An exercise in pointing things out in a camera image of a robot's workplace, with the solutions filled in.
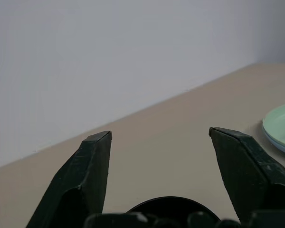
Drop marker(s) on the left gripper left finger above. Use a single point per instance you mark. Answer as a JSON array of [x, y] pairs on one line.
[[73, 185]]

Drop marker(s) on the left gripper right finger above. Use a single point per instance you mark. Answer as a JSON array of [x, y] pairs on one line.
[[251, 178]]

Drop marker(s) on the blue plate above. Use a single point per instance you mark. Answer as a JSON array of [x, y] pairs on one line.
[[275, 145]]

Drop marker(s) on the green plate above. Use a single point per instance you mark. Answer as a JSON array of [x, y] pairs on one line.
[[283, 123]]

